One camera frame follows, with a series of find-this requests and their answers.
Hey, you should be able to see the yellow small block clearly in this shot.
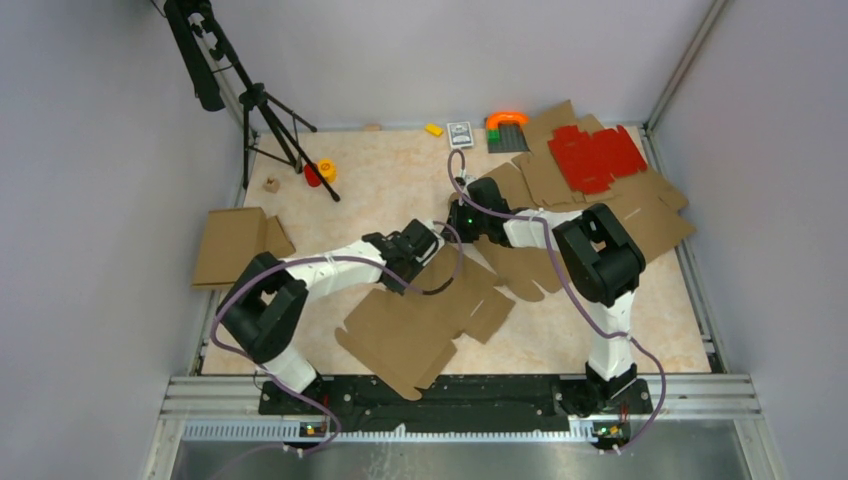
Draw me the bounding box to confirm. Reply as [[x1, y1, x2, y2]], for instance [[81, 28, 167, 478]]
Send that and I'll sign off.
[[425, 123, 444, 137]]

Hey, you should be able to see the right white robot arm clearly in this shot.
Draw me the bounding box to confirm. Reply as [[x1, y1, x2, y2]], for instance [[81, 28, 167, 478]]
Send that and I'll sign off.
[[447, 175, 646, 416]]

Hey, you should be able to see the purple cable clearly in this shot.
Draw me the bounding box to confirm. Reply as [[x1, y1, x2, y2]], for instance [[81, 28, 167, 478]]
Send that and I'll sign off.
[[447, 148, 668, 455], [210, 219, 465, 455]]

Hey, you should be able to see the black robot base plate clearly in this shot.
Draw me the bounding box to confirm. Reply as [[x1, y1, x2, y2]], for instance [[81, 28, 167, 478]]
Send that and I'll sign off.
[[258, 374, 654, 445]]

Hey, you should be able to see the small wooden cube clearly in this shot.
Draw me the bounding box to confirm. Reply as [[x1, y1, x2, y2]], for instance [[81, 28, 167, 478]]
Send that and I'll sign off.
[[262, 176, 281, 193]]

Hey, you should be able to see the black camera tripod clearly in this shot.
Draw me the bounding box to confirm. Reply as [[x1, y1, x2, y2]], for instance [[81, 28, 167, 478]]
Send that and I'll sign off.
[[153, 0, 341, 202]]

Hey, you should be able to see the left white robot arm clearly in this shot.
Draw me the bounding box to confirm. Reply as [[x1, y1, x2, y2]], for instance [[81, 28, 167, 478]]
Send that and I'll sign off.
[[214, 219, 445, 414]]

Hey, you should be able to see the folded brown cardboard box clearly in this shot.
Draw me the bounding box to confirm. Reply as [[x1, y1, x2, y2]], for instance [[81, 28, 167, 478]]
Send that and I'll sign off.
[[191, 207, 296, 290]]

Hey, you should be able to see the brown cardboard box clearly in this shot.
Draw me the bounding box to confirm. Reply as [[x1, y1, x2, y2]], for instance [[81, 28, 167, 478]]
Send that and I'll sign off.
[[330, 246, 516, 401], [191, 207, 296, 290]]

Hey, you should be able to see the orange horseshoe toy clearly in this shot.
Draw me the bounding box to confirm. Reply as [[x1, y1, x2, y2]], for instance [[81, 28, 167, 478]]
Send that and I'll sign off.
[[485, 111, 529, 130]]

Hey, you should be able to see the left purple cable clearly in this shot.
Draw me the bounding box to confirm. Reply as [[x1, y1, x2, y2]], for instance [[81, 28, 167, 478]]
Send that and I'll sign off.
[[210, 219, 465, 455]]

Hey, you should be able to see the yellow round toy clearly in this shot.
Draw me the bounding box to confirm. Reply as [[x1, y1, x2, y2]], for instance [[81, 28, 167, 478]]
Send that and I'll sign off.
[[317, 158, 337, 184]]

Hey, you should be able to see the large brown cardboard sheet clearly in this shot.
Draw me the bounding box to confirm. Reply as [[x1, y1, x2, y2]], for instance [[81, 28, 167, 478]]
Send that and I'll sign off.
[[450, 99, 698, 304]]

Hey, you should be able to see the playing card deck box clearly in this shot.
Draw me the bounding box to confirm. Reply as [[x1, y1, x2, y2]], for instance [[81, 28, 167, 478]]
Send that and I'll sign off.
[[446, 121, 474, 150]]

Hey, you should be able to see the small brown cardboard blank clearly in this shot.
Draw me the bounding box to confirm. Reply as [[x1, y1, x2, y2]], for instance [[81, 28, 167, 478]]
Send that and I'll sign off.
[[512, 152, 616, 210]]

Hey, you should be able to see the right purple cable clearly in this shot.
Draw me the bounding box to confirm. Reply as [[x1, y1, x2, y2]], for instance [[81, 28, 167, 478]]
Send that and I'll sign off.
[[447, 148, 668, 455]]

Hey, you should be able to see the red flat cardboard blank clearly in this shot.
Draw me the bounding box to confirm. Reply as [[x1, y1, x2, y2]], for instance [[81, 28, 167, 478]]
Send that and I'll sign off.
[[548, 125, 647, 195]]

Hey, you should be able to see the grey lego base plate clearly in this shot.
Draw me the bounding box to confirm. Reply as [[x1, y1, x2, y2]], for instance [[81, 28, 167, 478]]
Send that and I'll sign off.
[[487, 124, 529, 154]]

